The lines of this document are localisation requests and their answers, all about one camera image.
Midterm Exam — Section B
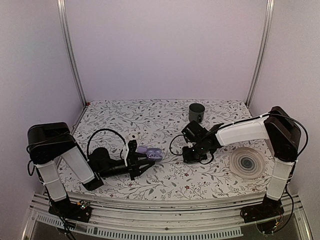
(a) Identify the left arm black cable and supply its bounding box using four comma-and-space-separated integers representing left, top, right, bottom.
86, 128, 127, 161

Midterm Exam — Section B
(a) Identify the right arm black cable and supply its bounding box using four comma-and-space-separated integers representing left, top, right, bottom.
169, 133, 215, 165

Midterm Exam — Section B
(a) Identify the dark grey ceramic mug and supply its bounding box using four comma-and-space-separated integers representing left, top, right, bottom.
188, 103, 205, 123

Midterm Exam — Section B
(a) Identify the left aluminium corner post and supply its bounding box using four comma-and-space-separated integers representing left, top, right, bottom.
56, 0, 87, 107

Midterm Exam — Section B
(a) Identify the swirl patterned glass plate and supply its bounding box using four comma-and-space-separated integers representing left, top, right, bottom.
229, 147, 265, 180

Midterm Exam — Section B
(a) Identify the right aluminium corner post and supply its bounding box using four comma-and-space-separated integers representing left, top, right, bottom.
245, 0, 275, 109

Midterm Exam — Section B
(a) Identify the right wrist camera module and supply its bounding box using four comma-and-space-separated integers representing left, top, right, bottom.
181, 126, 197, 148

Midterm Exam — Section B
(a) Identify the light purple round earbud case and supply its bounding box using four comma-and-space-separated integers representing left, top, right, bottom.
136, 145, 149, 154

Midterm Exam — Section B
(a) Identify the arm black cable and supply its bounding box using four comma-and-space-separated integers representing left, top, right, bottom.
169, 133, 215, 165
86, 128, 127, 161

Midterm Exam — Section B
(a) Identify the floral patterned table mat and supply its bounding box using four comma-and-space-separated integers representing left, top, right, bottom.
74, 99, 274, 201

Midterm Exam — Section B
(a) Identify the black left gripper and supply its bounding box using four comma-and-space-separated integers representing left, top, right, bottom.
99, 152, 155, 181

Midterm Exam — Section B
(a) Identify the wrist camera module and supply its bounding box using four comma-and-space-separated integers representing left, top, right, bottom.
122, 139, 138, 167
181, 126, 197, 148

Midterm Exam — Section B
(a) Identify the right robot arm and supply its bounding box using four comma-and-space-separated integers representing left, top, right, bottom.
181, 106, 306, 223

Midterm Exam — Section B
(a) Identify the white earbud charging case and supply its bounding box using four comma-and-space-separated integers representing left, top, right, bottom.
126, 133, 140, 143

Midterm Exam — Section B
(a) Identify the aluminium corner post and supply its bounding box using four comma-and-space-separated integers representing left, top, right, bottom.
245, 0, 275, 109
56, 0, 87, 107

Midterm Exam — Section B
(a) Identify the aluminium front rail frame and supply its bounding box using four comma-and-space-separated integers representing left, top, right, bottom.
22, 192, 313, 240

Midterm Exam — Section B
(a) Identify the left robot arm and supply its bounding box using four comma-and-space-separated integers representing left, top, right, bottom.
26, 122, 155, 223

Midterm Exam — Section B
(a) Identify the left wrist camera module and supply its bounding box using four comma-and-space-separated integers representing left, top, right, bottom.
122, 139, 138, 167

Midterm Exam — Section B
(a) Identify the dark purple earbud case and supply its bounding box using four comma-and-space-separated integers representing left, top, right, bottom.
145, 147, 163, 161

